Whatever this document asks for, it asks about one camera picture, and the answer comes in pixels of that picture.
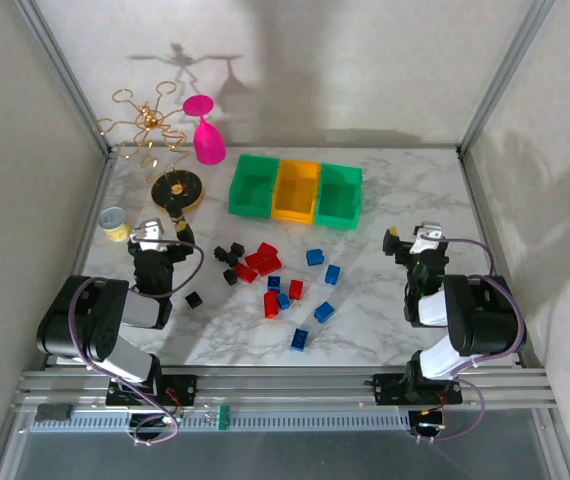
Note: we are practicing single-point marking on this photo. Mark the red lego brick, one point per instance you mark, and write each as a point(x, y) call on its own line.
point(272, 266)
point(245, 273)
point(266, 248)
point(296, 289)
point(255, 260)
point(271, 305)

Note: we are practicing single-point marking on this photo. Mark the blue lego brick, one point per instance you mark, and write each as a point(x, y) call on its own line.
point(274, 283)
point(332, 274)
point(324, 311)
point(316, 257)
point(300, 339)
point(283, 301)

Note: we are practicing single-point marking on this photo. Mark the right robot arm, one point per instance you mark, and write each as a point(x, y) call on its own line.
point(480, 320)

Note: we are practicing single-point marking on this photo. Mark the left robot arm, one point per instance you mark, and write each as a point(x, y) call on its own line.
point(85, 325)

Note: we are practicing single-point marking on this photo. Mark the small brown spice bottle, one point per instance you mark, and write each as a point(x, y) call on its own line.
point(180, 216)

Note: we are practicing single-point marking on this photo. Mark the small tin can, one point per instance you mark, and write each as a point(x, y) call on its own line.
point(115, 227)

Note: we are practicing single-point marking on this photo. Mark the green plastic bin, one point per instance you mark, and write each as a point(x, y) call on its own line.
point(337, 195)
point(252, 190)

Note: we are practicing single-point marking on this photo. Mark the pink plastic wine glass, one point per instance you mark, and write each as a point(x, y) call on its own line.
point(208, 145)

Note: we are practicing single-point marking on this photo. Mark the yellow plastic bin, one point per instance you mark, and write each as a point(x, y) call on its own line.
point(295, 192)

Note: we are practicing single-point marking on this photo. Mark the green terminal connector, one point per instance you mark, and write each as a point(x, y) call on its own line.
point(223, 419)

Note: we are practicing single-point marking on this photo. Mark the small black block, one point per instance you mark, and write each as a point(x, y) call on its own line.
point(54, 412)

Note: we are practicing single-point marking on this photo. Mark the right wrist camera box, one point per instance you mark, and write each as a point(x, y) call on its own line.
point(427, 236)

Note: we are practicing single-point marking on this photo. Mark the aluminium side rail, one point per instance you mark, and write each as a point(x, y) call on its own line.
point(97, 200)
point(482, 200)

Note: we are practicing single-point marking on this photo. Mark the thin aluminium cross rail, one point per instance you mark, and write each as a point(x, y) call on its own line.
point(315, 146)

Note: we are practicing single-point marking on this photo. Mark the wide aluminium base rail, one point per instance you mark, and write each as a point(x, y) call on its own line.
point(290, 390)

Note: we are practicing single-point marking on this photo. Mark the aluminium frame post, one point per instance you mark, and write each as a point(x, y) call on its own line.
point(505, 75)
point(65, 75)

